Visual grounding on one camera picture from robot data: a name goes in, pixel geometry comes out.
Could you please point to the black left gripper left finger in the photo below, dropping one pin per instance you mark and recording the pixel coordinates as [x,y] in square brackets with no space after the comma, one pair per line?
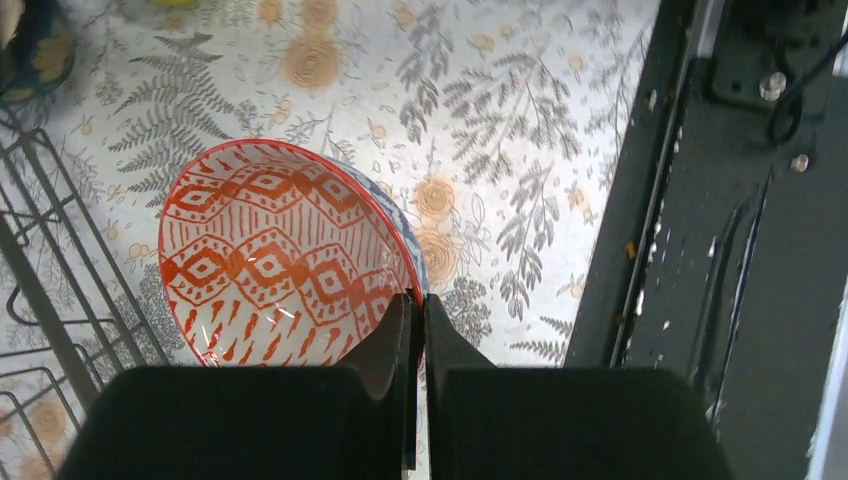
[354,419]

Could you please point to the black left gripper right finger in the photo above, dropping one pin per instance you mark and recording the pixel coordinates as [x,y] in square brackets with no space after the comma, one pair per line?
[488,422]

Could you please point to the blue white patterned bowl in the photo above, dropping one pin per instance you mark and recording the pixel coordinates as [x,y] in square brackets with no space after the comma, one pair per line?
[273,255]

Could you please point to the black wire dish rack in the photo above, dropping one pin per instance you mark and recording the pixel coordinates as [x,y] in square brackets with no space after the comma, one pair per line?
[70,319]

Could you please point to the dark teal bowl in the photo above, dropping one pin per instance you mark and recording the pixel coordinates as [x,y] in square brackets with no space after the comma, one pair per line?
[37,49]

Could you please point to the yellow-green bowl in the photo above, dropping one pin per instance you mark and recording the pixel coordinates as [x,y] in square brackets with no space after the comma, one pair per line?
[174,3]

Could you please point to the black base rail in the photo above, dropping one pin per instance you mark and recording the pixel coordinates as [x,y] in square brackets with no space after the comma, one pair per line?
[722,252]

